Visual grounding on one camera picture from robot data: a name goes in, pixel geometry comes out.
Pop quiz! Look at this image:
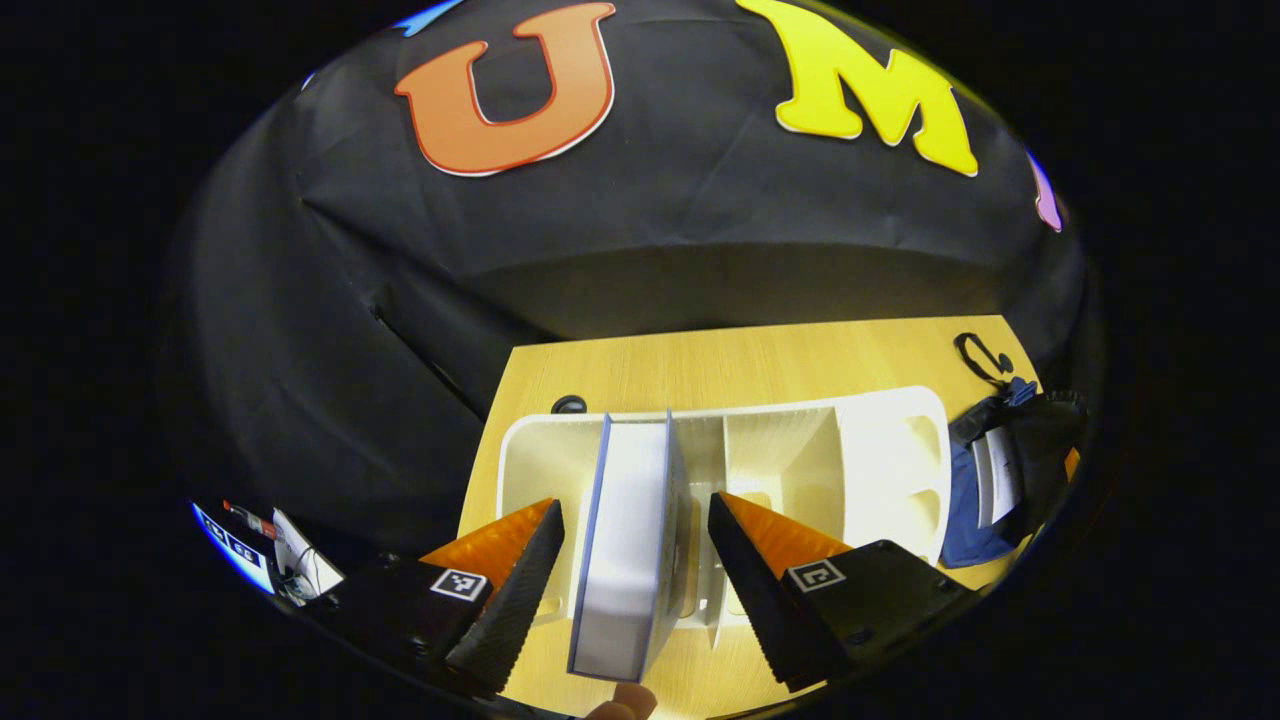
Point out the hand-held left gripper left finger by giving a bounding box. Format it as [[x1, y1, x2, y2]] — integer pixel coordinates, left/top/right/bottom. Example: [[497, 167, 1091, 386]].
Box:
[[325, 497, 566, 698]]

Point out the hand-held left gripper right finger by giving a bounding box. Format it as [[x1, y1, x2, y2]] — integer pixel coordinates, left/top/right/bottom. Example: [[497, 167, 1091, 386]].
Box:
[[707, 490, 978, 694]]

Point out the blue schoolbag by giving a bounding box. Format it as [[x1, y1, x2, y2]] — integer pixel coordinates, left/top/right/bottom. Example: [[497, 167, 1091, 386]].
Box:
[[940, 332, 1089, 569]]

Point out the lavender cover book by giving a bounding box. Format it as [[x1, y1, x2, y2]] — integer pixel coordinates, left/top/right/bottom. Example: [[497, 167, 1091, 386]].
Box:
[[566, 410, 691, 684]]

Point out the cream white bookshelf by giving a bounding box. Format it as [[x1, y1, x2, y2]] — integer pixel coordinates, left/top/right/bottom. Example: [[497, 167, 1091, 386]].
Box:
[[495, 385, 953, 651]]

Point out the white side desk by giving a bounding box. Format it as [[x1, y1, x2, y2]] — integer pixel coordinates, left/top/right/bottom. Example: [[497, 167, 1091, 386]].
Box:
[[268, 508, 347, 607]]

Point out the small red bottle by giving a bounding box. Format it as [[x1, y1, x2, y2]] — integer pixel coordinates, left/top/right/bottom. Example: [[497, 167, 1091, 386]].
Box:
[[222, 499, 278, 538]]

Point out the computer monitor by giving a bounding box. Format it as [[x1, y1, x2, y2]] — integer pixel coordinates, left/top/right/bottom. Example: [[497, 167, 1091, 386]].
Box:
[[190, 502, 276, 597]]

